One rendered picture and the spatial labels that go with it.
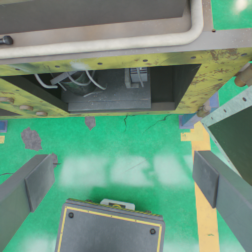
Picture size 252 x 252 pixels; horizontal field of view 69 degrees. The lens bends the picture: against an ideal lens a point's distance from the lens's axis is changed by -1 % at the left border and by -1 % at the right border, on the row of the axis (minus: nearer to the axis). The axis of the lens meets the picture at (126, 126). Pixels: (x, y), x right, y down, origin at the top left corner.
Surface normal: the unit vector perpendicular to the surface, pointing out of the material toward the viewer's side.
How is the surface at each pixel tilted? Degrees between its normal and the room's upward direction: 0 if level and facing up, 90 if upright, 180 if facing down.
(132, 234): 0
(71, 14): 90
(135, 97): 0
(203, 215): 0
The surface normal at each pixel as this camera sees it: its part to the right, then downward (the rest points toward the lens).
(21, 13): 0.00, 0.99
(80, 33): -0.13, -0.15
